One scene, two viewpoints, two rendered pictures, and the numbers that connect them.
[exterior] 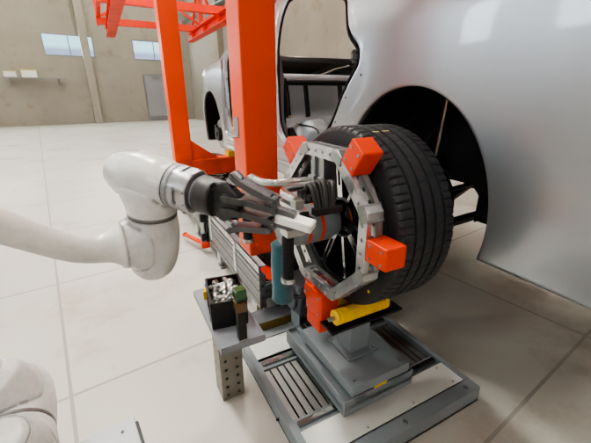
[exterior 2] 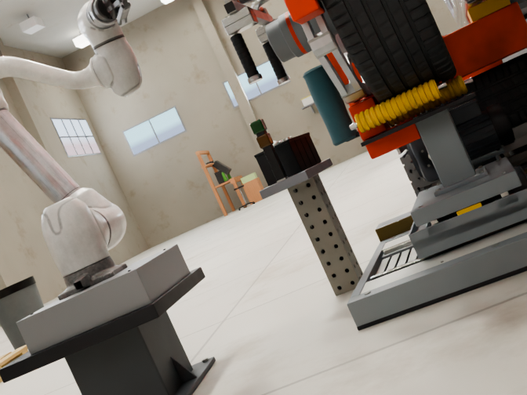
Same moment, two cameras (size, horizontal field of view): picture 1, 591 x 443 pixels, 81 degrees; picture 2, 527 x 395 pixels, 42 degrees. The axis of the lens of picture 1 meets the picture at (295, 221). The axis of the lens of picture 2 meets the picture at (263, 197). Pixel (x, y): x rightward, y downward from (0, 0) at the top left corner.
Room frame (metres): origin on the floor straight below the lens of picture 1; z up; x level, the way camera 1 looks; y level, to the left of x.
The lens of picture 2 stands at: (-0.56, -1.35, 0.48)
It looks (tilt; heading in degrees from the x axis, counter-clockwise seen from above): 1 degrees down; 46
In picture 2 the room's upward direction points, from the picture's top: 24 degrees counter-clockwise
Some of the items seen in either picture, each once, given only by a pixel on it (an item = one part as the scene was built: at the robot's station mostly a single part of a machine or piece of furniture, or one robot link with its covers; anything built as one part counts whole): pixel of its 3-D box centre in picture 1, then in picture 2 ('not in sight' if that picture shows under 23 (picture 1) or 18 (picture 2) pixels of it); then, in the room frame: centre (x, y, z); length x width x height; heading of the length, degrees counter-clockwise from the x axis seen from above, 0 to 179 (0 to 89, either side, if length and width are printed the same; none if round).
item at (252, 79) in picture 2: (288, 257); (245, 56); (0.91, 0.02, 0.83); 0.04 x 0.04 x 0.16
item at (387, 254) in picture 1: (384, 253); (303, 5); (0.90, -0.26, 0.85); 0.09 x 0.08 x 0.07; 28
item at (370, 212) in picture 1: (324, 220); (325, 18); (1.17, -0.11, 0.85); 0.54 x 0.07 x 0.54; 28
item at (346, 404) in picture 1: (344, 354); (474, 208); (1.30, -0.23, 0.13); 0.50 x 0.36 x 0.10; 28
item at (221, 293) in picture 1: (225, 298); (288, 157); (1.18, 0.28, 0.51); 0.20 x 0.14 x 0.13; 19
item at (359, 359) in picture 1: (353, 327); (448, 153); (1.25, -0.26, 0.32); 0.40 x 0.30 x 0.28; 28
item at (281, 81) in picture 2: (247, 222); (275, 61); (1.21, 0.18, 0.83); 0.04 x 0.04 x 0.16
